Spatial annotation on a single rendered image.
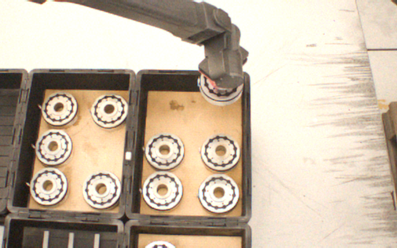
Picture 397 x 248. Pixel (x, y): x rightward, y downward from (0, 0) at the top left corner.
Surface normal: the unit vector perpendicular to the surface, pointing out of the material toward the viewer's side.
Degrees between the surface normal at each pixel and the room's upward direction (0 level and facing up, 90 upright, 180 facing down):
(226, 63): 52
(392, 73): 0
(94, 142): 0
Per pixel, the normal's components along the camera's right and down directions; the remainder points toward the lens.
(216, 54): -0.62, -0.19
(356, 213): 0.00, -0.38
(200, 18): 0.78, -0.22
